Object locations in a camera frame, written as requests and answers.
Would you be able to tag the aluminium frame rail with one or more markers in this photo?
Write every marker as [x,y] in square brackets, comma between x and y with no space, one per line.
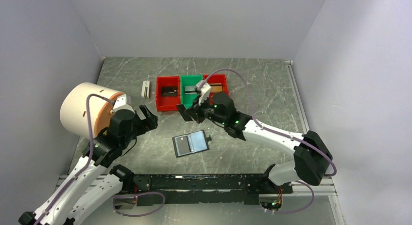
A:
[107,119]

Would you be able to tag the small white clip block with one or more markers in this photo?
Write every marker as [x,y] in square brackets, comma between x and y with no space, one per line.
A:
[145,91]

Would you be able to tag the gold card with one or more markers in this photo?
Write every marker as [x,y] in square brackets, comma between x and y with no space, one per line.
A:
[216,88]

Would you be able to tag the red plastic bin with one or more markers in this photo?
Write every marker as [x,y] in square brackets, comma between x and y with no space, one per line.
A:
[218,79]
[167,104]

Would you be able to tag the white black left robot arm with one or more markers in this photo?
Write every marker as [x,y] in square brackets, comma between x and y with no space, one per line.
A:
[93,181]

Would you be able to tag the green plastic bin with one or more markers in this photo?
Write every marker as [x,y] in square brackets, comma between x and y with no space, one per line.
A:
[188,80]

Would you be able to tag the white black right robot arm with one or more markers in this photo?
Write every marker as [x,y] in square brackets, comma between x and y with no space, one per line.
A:
[310,156]

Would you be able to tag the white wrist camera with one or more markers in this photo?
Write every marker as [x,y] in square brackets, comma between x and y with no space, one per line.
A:
[203,89]
[123,102]

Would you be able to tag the black VIP card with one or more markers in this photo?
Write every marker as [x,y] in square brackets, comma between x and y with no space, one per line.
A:
[183,146]

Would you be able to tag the white orange cylinder drum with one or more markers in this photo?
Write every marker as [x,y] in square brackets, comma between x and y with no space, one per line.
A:
[73,114]

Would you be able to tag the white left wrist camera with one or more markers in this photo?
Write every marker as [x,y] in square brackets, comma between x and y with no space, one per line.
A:
[123,102]

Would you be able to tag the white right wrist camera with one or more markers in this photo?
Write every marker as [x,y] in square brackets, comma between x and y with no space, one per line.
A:
[203,89]

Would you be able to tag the silver card in bin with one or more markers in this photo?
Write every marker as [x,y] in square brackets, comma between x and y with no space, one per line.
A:
[190,90]

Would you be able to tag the black leather card holder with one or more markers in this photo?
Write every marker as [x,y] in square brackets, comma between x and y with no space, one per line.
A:
[198,141]

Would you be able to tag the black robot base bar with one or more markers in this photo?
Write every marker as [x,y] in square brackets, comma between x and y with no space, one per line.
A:
[204,188]

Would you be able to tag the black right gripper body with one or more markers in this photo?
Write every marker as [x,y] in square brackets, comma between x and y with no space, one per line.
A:
[207,112]

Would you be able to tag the black card in bin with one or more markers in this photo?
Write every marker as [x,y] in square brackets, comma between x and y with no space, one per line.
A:
[169,91]

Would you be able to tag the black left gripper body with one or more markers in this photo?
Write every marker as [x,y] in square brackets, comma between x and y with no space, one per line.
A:
[139,128]

